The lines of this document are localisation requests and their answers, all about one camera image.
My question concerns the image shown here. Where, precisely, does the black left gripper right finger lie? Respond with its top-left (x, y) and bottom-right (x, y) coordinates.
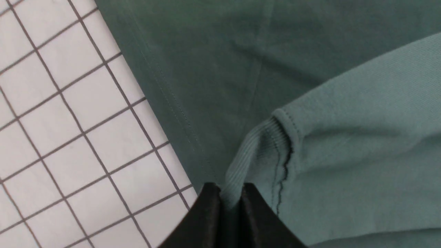
top-left (239, 183), bottom-right (306, 248)

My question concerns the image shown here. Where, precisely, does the white grid table mat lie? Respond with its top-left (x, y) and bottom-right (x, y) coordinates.
top-left (1, 0), bottom-right (196, 248)

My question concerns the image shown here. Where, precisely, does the green long sleeve shirt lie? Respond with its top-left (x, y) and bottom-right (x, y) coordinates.
top-left (96, 0), bottom-right (440, 248)

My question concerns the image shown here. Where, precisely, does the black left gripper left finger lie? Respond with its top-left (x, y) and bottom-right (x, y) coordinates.
top-left (159, 183), bottom-right (222, 248)

